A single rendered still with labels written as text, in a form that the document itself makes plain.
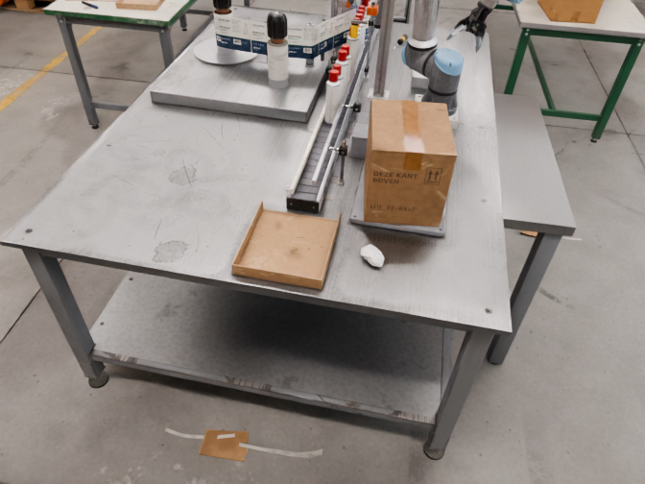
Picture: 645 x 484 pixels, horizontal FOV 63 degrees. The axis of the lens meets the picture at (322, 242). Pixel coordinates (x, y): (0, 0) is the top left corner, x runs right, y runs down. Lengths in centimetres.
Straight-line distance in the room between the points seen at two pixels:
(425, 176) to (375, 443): 109
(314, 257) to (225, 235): 29
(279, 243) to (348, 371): 67
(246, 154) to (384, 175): 64
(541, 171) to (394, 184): 71
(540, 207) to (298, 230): 83
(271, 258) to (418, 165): 50
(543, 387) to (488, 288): 99
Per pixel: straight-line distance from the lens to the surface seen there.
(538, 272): 204
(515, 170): 207
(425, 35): 219
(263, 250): 157
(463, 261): 162
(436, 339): 218
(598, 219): 344
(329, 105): 203
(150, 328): 223
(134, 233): 170
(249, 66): 251
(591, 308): 287
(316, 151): 191
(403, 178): 155
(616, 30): 379
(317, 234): 162
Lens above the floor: 193
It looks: 43 degrees down
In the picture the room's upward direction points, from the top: 3 degrees clockwise
